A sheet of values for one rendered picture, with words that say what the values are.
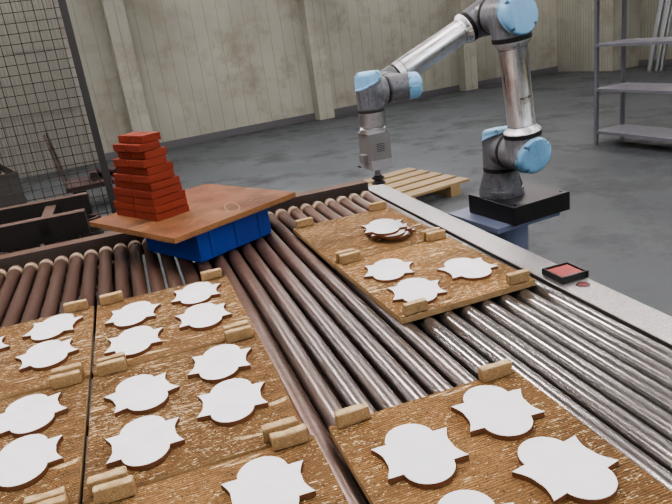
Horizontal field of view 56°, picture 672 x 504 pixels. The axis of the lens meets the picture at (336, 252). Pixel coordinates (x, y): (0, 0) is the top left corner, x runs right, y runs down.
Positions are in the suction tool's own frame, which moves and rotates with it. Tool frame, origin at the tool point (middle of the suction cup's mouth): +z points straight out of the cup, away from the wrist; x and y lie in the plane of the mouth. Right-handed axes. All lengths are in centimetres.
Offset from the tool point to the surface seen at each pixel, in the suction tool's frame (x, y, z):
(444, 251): 7.3, 23.4, 16.6
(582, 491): -25, 115, 16
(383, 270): -12.7, 27.3, 15.8
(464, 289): -2, 49, 17
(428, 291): -9.8, 46.2, 15.8
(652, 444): -7, 109, 19
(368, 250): -8.9, 8.3, 16.6
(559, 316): 9, 69, 19
